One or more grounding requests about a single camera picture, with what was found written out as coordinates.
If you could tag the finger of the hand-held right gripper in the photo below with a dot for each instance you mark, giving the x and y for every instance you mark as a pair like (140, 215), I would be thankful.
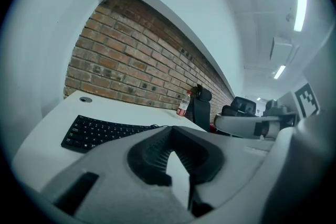
(236, 126)

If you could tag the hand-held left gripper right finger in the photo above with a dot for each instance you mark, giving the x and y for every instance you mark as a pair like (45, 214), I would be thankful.
(236, 165)

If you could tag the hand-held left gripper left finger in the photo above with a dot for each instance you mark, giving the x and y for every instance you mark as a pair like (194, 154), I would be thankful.
(113, 183)

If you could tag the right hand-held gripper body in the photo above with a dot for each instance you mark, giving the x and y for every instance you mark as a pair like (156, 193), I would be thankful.
(288, 106)

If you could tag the black computer keyboard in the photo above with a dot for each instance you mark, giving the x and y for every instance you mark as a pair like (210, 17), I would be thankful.
(105, 131)

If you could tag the black office chair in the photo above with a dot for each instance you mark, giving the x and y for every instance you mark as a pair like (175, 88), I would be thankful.
(202, 112)
(241, 106)

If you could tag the ceiling light strip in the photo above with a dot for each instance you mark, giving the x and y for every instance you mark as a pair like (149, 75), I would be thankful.
(279, 72)
(300, 10)

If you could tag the clear bottle with red label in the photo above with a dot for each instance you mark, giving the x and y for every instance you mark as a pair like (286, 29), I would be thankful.
(183, 106)

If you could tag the white ceiling air unit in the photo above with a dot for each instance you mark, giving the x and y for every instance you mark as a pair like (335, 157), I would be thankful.
(281, 48)

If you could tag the white table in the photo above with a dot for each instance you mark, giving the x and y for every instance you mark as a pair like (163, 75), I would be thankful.
(126, 112)

